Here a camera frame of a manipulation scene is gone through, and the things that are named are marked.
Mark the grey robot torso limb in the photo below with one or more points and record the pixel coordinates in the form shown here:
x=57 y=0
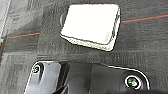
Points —
x=93 y=80

